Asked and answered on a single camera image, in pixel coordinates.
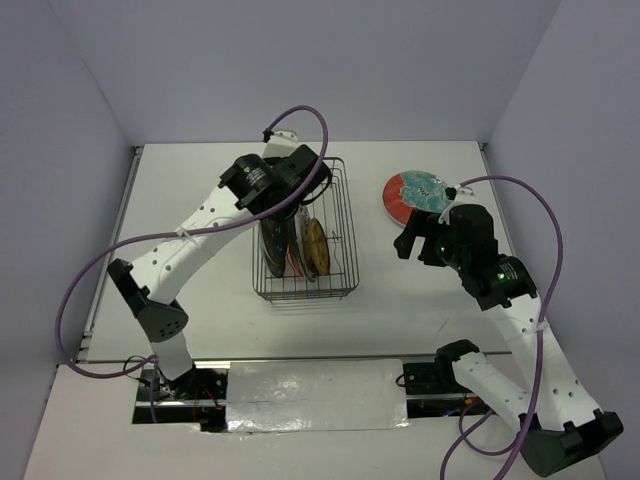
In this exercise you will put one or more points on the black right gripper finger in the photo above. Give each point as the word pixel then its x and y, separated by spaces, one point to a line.
pixel 424 224
pixel 404 243

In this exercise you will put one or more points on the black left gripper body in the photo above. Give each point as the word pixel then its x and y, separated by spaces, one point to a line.
pixel 295 208

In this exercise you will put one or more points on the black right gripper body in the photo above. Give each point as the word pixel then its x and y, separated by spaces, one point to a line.
pixel 440 250

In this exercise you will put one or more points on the red and teal patterned plate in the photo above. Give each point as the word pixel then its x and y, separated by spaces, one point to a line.
pixel 414 189

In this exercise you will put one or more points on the dark teal blossom plate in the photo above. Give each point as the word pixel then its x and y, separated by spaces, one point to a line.
pixel 274 244

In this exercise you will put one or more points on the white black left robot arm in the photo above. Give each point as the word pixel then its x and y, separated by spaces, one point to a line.
pixel 150 284

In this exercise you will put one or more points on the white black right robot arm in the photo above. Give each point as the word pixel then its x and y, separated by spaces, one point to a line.
pixel 561 423

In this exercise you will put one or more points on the blue floral white plate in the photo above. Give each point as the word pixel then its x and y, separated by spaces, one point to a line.
pixel 302 223

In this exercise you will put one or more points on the yellow rimmed patterned plate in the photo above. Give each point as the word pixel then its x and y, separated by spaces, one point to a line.
pixel 318 247

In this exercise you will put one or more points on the orange red plate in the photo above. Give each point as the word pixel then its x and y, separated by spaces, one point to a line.
pixel 292 260

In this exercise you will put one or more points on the silver foil tape panel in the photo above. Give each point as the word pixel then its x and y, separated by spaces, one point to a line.
pixel 327 395

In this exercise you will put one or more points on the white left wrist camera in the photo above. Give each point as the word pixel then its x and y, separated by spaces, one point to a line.
pixel 279 143

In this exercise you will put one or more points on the grey wire dish rack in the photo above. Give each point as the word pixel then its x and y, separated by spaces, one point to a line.
pixel 332 207

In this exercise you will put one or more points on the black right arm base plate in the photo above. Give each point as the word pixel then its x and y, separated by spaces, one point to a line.
pixel 422 379

